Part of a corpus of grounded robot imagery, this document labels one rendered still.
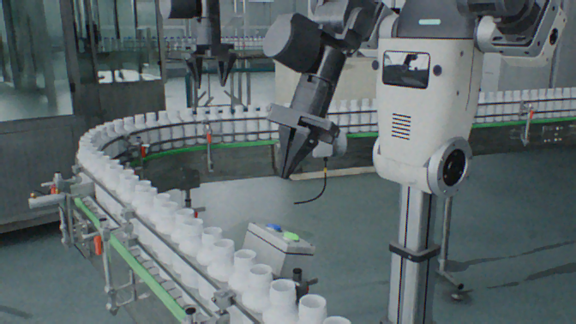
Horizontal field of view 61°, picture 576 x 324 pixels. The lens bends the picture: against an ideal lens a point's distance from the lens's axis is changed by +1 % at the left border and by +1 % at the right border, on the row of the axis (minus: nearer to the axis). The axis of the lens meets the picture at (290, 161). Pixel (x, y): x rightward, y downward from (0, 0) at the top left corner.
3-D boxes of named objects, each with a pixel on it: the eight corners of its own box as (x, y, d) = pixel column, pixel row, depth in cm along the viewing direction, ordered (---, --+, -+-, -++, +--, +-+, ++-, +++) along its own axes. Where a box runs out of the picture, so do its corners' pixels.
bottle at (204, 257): (225, 321, 89) (221, 239, 85) (195, 317, 91) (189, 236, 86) (235, 303, 95) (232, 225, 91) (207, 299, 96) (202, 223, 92)
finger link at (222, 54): (196, 87, 113) (195, 45, 110) (224, 84, 117) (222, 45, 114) (210, 90, 108) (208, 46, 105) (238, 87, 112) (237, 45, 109)
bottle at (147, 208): (170, 257, 114) (165, 191, 110) (145, 263, 111) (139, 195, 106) (162, 247, 119) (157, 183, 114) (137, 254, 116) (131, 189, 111)
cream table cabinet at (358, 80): (361, 157, 580) (365, 57, 548) (387, 171, 524) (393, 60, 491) (274, 165, 546) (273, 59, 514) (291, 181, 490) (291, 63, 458)
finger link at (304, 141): (291, 182, 68) (314, 119, 68) (248, 165, 70) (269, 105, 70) (303, 186, 74) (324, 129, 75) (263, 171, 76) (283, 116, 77)
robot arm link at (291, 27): (375, 14, 70) (335, 15, 77) (321, -29, 63) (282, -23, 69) (346, 91, 70) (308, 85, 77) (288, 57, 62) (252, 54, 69)
